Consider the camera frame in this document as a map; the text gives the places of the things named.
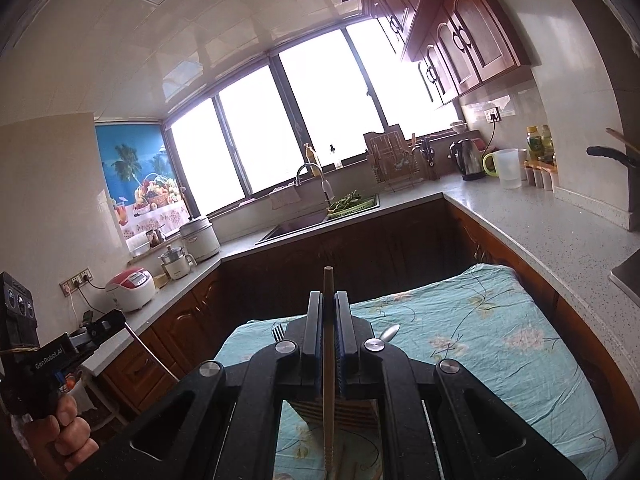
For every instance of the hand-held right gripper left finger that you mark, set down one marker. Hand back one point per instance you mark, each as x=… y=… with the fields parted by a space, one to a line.
x=315 y=332

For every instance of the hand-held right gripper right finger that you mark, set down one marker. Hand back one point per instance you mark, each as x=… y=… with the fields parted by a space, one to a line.
x=343 y=332

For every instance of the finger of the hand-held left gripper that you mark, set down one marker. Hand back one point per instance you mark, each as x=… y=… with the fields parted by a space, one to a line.
x=102 y=327

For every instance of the wooden chopstick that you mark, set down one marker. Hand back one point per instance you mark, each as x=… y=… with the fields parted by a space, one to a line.
x=328 y=360

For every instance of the metal chopstick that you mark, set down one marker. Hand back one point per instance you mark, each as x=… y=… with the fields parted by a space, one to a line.
x=150 y=352

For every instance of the wooden utensil holder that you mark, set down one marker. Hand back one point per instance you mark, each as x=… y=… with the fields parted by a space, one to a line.
x=350 y=412

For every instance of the person's left hand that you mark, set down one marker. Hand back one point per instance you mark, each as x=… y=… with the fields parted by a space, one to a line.
x=67 y=432

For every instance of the metal fork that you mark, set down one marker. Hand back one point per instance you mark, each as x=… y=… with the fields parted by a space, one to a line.
x=277 y=332

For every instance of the white and red rice cooker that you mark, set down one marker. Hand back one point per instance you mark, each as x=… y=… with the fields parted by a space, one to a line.
x=129 y=290

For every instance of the metal spoon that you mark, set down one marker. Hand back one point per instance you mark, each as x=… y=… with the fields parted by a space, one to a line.
x=391 y=331

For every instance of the wooden lower cabinets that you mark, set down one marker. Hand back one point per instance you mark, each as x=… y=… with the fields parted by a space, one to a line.
x=350 y=260

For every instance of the wooden cabinets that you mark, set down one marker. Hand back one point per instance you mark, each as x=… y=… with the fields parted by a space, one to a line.
x=350 y=260
x=475 y=35

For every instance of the yellow sponge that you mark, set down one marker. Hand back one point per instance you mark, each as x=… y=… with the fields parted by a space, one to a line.
x=161 y=281

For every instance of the small white electric pot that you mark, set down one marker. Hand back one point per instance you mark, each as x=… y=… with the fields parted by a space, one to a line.
x=176 y=262

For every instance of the kitchen sink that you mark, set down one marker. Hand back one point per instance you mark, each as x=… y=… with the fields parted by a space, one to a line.
x=295 y=227

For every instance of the green plastic basket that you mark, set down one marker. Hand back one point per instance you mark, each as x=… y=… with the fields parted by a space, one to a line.
x=352 y=208

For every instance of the teal floral tablecloth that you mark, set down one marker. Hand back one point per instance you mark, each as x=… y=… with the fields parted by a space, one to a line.
x=475 y=335

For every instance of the large white cooker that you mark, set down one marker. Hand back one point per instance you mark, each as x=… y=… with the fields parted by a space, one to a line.
x=200 y=237

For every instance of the green vegetables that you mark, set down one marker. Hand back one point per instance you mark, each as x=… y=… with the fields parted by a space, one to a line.
x=347 y=199

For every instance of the white dish cloth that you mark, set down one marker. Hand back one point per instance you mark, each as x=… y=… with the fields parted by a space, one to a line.
x=285 y=197

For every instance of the metal faucet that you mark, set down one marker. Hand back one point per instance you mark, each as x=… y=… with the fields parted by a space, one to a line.
x=312 y=172

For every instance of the fruit print window blind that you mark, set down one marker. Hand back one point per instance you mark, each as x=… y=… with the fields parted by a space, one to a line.
x=140 y=170

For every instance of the clear soap dispenser bottle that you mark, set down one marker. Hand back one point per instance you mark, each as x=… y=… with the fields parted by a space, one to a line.
x=334 y=157

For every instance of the yellow bottle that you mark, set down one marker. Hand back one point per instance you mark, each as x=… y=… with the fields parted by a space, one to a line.
x=309 y=152

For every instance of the knife block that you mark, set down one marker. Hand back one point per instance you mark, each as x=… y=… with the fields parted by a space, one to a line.
x=427 y=162

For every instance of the wooden cutting board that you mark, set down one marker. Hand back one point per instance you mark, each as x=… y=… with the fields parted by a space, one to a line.
x=382 y=142

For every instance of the black electric kettle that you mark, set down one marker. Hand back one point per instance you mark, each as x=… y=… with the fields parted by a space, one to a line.
x=467 y=160

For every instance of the kitchen window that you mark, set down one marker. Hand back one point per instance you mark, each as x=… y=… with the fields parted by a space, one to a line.
x=310 y=110

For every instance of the pink container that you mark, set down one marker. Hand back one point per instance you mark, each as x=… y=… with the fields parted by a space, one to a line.
x=480 y=146

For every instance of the white bowl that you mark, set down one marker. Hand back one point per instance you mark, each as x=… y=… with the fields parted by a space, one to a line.
x=457 y=126

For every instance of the row of spice jars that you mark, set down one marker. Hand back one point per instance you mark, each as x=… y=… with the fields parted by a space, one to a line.
x=540 y=176

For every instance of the cooking oil bottle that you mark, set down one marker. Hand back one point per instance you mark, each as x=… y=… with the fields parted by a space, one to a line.
x=535 y=145
x=548 y=142

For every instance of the steel stove top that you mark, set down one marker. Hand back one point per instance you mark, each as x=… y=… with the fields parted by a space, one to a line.
x=627 y=275

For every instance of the wooden upper cabinets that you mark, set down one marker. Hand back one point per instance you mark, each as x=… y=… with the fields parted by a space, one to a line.
x=475 y=35

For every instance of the wooden spatula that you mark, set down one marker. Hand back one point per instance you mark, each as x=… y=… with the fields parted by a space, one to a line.
x=620 y=137

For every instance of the wall socket with plugs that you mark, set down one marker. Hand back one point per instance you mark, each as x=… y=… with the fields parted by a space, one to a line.
x=75 y=280

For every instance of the white wall socket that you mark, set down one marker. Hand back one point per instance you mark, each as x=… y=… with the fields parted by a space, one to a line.
x=492 y=115

